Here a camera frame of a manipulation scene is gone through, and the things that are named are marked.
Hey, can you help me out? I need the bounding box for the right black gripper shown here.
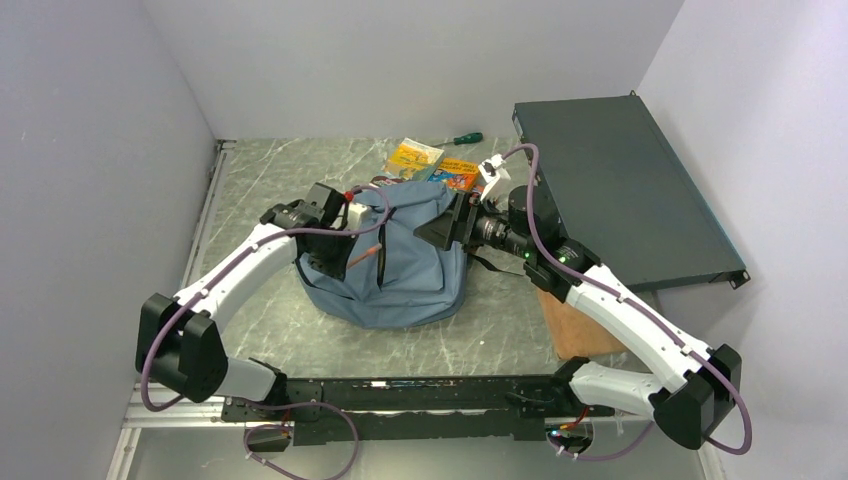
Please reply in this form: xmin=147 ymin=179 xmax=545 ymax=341
xmin=414 ymin=189 xmax=534 ymax=259

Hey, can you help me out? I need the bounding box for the blue grey backpack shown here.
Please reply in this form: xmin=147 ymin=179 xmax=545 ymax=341
xmin=296 ymin=182 xmax=468 ymax=329

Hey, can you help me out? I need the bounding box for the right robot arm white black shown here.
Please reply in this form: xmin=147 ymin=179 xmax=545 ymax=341
xmin=414 ymin=187 xmax=752 ymax=454

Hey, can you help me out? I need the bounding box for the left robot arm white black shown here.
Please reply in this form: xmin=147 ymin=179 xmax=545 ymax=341
xmin=135 ymin=183 xmax=374 ymax=420

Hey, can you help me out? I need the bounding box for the blue yellow children's book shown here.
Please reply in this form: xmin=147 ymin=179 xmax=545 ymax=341
xmin=427 ymin=157 xmax=480 ymax=192

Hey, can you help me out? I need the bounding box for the yellow small book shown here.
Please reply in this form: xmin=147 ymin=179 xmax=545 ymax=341
xmin=383 ymin=138 xmax=444 ymax=180

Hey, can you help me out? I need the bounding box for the brown wooden board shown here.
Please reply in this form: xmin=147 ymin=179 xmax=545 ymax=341
xmin=536 ymin=289 xmax=627 ymax=360

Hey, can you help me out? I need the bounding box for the dark rack server box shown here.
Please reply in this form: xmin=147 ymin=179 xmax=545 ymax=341
xmin=512 ymin=93 xmax=751 ymax=292

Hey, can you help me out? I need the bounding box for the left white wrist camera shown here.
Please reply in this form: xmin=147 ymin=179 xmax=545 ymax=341
xmin=339 ymin=190 xmax=374 ymax=236

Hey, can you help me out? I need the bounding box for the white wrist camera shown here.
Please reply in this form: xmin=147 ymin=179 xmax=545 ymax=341
xmin=339 ymin=190 xmax=374 ymax=236
xmin=478 ymin=154 xmax=512 ymax=204

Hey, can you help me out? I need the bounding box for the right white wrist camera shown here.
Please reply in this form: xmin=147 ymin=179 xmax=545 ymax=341
xmin=478 ymin=154 xmax=512 ymax=204

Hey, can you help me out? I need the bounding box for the green handled screwdriver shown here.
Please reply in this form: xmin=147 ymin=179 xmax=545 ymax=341
xmin=434 ymin=132 xmax=484 ymax=148

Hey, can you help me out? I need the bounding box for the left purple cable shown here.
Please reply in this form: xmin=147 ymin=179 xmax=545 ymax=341
xmin=137 ymin=185 xmax=393 ymax=480

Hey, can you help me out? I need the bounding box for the purple cable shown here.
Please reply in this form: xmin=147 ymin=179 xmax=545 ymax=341
xmin=137 ymin=185 xmax=393 ymax=480
xmin=500 ymin=142 xmax=754 ymax=464

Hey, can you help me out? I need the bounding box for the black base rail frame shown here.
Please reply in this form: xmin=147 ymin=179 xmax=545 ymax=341
xmin=125 ymin=374 xmax=704 ymax=446

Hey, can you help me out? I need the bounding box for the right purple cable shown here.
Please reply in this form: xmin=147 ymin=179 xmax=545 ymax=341
xmin=500 ymin=142 xmax=754 ymax=464

